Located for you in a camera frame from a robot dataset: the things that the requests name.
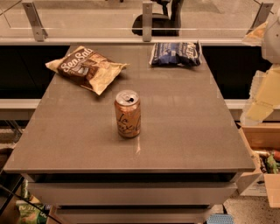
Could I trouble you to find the grey table drawer unit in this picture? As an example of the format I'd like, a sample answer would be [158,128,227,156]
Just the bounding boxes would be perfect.
[29,182,237,224]

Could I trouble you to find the orange LaCroix soda can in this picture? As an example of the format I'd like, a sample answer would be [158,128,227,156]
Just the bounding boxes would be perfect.
[115,90,141,138]

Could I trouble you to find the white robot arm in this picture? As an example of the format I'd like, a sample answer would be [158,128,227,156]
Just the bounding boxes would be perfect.
[240,9,280,125]

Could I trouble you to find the middle metal railing bracket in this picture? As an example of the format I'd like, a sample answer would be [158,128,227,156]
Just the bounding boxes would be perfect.
[143,1,152,42]

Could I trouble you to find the blue chip bag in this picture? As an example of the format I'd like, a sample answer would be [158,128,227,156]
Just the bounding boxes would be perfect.
[149,42,202,67]

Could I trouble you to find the brown sea salt chip bag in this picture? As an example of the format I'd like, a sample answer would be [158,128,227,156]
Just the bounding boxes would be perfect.
[45,46,127,95]

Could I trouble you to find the left metal railing bracket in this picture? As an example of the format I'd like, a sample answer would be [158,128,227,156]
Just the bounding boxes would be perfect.
[22,0,48,42]

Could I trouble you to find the right metal railing bracket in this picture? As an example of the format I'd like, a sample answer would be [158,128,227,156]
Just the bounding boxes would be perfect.
[248,3,274,33]

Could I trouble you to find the metal railing bracket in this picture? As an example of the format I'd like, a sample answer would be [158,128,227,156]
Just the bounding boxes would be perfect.
[22,0,48,42]
[143,1,152,42]
[248,3,274,33]

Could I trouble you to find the green snack bag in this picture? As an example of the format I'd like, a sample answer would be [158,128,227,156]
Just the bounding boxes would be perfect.
[16,200,47,224]

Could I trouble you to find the black office chair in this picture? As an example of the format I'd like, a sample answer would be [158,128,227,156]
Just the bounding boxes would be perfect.
[131,0,185,37]

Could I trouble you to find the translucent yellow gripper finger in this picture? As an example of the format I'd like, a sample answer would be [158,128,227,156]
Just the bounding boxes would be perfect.
[240,64,280,125]

